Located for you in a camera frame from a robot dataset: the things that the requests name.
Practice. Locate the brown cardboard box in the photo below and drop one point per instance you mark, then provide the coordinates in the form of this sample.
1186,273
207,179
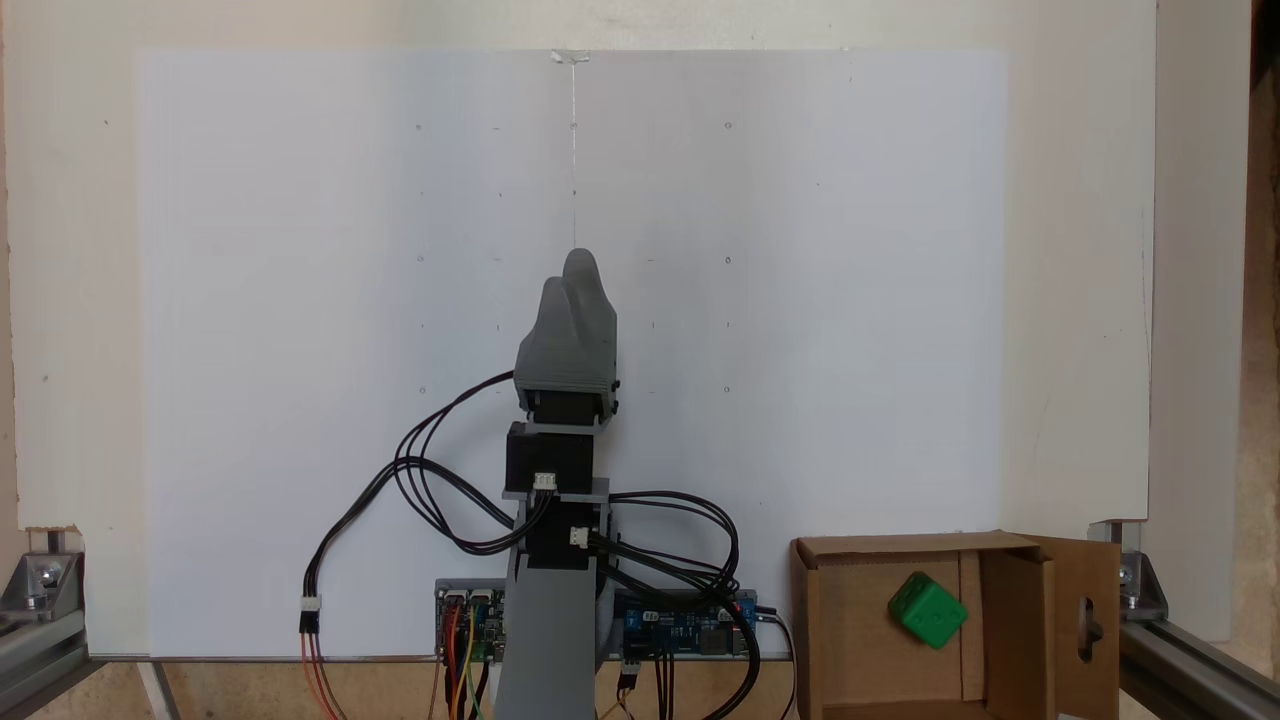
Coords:
850,640

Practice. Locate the metal corner bracket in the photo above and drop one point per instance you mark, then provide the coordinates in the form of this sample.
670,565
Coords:
1140,588
40,585

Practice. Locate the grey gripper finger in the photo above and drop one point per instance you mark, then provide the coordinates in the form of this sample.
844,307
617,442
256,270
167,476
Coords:
603,345
550,345

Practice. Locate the clear tape piece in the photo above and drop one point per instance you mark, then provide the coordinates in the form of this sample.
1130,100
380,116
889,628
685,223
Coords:
570,56

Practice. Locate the aluminium frame post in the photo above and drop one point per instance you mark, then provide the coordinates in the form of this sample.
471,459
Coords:
30,655
1190,672

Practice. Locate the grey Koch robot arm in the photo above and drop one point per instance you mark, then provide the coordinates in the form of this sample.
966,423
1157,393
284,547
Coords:
550,640

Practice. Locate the white paper sheet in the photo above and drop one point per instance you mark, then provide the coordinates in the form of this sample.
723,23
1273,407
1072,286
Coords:
300,250

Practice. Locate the green dice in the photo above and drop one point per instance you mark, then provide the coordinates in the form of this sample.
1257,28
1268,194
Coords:
928,610

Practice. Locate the blue circuit board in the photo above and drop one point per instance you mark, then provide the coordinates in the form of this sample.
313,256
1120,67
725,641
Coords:
680,630

